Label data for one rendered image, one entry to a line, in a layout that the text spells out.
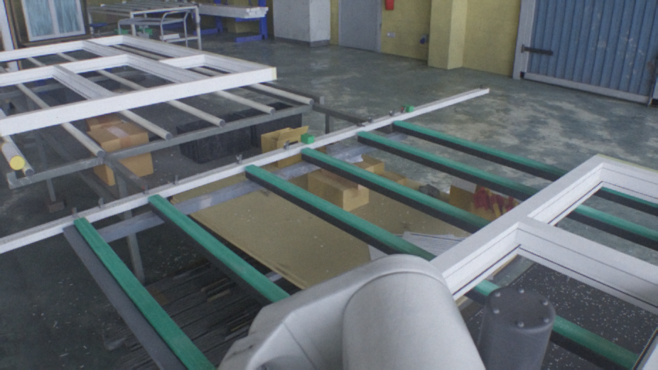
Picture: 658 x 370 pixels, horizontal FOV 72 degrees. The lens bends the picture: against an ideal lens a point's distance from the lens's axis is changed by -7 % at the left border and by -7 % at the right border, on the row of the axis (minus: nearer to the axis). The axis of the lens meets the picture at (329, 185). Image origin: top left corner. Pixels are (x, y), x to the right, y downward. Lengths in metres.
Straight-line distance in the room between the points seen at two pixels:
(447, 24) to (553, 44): 1.60
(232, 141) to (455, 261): 1.59
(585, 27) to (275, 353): 6.94
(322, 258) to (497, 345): 1.30
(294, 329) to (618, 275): 0.94
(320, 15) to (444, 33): 2.98
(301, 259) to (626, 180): 1.03
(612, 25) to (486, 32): 1.89
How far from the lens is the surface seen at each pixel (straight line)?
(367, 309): 0.25
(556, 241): 1.17
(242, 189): 1.58
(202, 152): 2.32
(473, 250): 1.05
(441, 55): 7.84
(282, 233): 1.67
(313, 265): 1.50
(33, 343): 2.51
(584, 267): 1.17
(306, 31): 9.78
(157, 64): 3.23
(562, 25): 7.24
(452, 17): 7.70
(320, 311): 0.28
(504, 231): 1.15
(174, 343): 0.94
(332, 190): 1.80
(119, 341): 1.84
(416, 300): 0.25
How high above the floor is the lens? 1.48
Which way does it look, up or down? 25 degrees down
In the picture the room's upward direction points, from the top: straight up
